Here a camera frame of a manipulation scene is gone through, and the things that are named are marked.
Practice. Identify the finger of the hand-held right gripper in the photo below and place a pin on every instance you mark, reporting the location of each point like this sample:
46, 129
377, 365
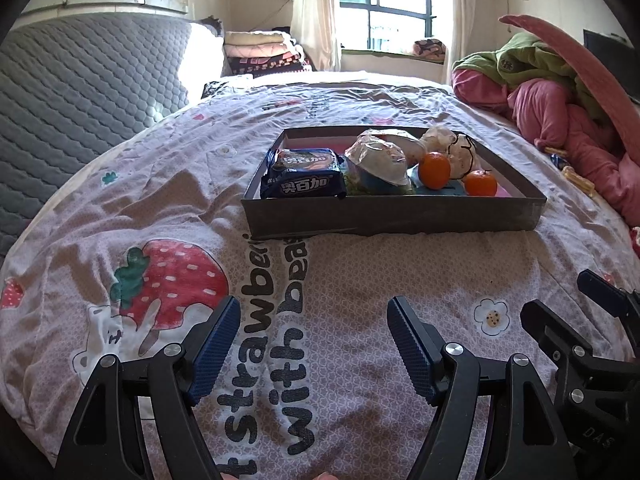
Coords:
542, 320
605, 290

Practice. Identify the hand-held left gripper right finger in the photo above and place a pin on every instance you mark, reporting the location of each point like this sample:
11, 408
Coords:
412, 345

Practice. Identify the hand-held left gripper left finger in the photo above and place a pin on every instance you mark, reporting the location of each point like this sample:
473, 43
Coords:
215, 350

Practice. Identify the grey cardboard box tray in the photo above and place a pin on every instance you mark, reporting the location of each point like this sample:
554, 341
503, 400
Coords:
375, 215

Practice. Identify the orange tangerine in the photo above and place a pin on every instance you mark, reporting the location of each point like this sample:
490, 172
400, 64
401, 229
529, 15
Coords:
481, 184
434, 170

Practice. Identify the red snack cup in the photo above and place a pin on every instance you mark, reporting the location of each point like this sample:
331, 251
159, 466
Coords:
380, 160

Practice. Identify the blue cookie packet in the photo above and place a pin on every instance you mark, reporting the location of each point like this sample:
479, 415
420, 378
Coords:
305, 180

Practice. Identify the white red scrunchie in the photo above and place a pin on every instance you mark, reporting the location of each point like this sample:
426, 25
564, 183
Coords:
635, 240

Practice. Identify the yellow biscuit packet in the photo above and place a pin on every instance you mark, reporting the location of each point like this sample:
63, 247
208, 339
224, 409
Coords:
577, 180

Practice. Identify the small blue snack packet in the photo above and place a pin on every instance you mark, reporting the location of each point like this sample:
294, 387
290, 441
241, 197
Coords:
558, 160

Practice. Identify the small biscuit packet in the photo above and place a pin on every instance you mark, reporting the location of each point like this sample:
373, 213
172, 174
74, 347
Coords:
555, 150

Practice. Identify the strawberry printed bedsheet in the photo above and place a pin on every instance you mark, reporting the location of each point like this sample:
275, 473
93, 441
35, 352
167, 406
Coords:
150, 200

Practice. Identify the pink quilt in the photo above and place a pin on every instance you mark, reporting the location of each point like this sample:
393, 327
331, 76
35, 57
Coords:
560, 120

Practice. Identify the long pink cushion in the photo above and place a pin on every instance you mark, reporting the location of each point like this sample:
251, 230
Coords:
585, 65

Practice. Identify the black television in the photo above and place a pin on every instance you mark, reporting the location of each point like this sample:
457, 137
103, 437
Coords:
612, 57

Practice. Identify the green blanket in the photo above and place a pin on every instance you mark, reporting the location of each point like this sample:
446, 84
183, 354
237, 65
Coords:
530, 62

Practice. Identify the grey quilted headboard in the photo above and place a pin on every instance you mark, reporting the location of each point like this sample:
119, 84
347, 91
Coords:
75, 110

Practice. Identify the folded patterned cloth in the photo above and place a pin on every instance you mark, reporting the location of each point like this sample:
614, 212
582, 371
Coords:
430, 48

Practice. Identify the stack of folded blankets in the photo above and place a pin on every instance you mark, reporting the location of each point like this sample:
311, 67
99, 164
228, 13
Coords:
260, 52

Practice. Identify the narrow white curtain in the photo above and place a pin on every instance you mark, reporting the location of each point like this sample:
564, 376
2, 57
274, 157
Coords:
456, 15

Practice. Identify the wide white curtain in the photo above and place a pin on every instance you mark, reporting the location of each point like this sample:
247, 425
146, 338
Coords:
315, 10

